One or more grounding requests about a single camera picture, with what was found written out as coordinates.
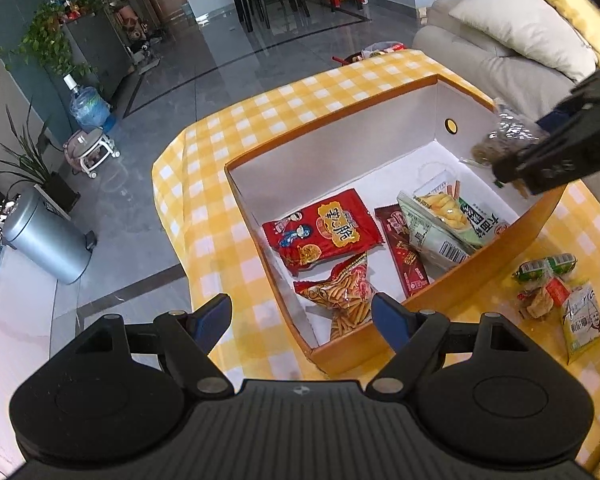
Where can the small wheeled stool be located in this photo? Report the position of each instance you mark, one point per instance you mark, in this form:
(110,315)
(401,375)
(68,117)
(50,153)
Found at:
(92,147)

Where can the green vine plant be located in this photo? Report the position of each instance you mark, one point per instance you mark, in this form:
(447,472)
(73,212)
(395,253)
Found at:
(45,35)

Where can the grey pillow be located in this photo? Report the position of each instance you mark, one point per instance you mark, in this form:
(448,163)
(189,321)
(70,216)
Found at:
(520,25)

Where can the blue water bottle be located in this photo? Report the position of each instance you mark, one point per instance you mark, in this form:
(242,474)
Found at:
(87,107)

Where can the green wrapped sausage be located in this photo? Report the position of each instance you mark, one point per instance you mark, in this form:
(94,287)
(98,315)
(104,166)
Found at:
(560,264)

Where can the grey sofa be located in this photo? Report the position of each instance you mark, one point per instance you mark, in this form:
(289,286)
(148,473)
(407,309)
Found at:
(480,70)

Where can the red chip packet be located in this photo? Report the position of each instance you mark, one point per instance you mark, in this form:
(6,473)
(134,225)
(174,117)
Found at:
(325,232)

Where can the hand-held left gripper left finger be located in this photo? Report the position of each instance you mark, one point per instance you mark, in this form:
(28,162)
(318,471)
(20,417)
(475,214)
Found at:
(212,315)

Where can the red snack bag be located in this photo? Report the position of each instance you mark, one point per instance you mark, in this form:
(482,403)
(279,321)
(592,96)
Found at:
(382,51)

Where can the yellow checked tablecloth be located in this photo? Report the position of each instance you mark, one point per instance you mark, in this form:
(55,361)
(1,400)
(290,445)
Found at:
(205,160)

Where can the orange cardboard box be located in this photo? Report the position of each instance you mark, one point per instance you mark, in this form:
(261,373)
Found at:
(330,160)

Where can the dark red bar packet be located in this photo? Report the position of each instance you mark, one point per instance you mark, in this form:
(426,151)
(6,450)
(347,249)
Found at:
(405,260)

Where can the clear blue print puff packet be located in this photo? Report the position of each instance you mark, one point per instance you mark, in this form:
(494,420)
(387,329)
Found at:
(505,132)

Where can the potted long leaf plant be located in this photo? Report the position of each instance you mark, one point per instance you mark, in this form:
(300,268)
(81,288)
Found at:
(30,160)

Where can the grey cabinet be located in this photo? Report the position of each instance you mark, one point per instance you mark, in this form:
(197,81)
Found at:
(100,55)

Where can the grey metal trash can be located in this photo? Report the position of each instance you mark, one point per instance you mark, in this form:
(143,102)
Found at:
(45,240)

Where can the green white snack bag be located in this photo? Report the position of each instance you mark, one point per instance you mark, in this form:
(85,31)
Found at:
(445,210)

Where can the white green noodle packet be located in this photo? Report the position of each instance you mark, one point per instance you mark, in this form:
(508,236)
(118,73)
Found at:
(485,225)

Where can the orange stick snack packet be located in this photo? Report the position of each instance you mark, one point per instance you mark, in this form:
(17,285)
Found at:
(345,295)

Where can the small clear cake packet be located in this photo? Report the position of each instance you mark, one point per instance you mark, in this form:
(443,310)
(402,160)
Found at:
(537,302)

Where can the white low cabinet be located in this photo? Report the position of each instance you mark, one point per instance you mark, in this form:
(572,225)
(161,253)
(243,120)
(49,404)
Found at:
(10,360)

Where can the yellow pillow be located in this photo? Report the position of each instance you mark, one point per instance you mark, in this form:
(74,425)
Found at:
(570,5)

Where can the white face print packet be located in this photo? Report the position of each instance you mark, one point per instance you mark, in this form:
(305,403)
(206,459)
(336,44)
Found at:
(582,325)

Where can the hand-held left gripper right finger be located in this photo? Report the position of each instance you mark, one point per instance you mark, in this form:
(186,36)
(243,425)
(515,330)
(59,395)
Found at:
(387,317)

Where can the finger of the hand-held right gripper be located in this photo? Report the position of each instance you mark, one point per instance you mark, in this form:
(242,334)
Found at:
(555,160)
(590,92)

